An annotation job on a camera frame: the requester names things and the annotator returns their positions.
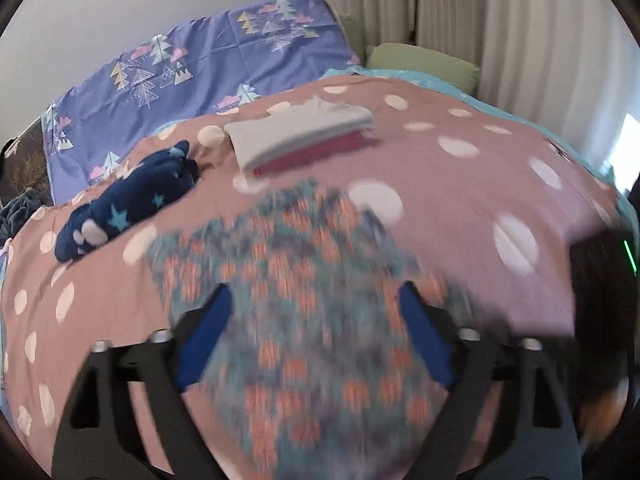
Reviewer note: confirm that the dark branch print cloth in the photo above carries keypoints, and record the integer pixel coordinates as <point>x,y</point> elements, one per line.
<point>27,160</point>

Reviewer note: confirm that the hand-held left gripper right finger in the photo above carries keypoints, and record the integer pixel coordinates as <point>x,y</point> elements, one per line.
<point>425,340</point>

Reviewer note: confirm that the purple tree print sheet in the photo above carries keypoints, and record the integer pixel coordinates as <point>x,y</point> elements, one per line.
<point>200,60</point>

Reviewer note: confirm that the pink polka dot blanket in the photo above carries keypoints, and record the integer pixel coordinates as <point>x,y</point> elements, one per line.
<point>475,185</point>

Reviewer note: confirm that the navy star print garment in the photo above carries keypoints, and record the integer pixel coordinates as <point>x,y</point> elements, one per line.
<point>125,205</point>

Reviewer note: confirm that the beige curtain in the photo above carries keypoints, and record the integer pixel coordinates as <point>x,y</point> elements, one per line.
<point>525,35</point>

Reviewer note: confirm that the green pillow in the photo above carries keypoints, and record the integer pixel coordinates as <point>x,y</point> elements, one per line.
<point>425,62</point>

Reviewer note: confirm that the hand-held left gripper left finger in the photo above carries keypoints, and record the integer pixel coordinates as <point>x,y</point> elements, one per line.
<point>205,340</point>

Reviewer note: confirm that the maroon folded garment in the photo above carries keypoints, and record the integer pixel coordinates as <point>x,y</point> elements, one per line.
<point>320,155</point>

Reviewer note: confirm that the dark teal fuzzy blanket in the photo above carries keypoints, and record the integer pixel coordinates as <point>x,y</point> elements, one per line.
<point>17,215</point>

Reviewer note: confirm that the grey folded garment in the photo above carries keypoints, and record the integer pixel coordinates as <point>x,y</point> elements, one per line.
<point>290,130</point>

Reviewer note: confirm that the teal floral print garment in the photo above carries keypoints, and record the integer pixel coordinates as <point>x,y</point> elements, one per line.
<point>310,285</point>

